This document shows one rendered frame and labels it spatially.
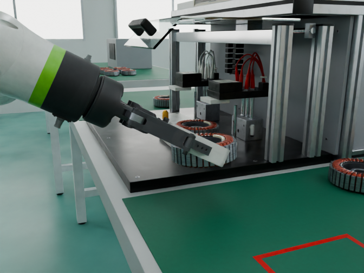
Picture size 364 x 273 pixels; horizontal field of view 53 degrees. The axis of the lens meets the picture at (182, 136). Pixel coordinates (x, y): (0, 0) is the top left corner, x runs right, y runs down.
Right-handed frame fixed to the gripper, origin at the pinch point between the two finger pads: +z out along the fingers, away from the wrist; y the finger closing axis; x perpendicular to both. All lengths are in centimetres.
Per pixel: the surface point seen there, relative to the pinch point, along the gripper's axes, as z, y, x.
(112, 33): 35, -499, 82
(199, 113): 20, -53, 8
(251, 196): 12.4, 1.9, -4.5
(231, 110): 32, -56, 14
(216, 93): 9.8, -24.9, 12.5
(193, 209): 2.1, 3.0, -10.1
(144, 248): -6.8, 11.4, -15.7
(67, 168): 10, -192, -56
